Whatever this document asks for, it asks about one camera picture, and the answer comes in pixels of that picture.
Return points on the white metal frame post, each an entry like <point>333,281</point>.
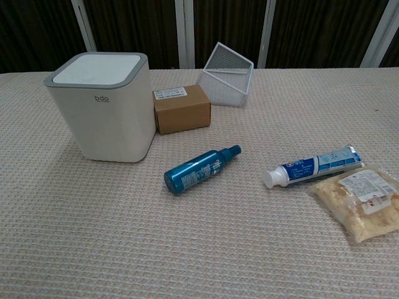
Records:
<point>184,31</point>
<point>83,28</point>
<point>378,31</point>
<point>268,31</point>

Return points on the brown cardboard box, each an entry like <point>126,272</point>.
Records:
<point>184,110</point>

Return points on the beige woven tablecloth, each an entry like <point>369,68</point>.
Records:
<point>199,233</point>

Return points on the teal spray bottle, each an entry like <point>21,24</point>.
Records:
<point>194,172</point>

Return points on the blue white toothpaste tube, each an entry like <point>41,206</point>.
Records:
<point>315,166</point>

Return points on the white trash bin grey rim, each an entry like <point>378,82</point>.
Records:
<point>106,124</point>

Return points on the clear bagged food packet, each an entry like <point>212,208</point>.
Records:
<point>358,205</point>

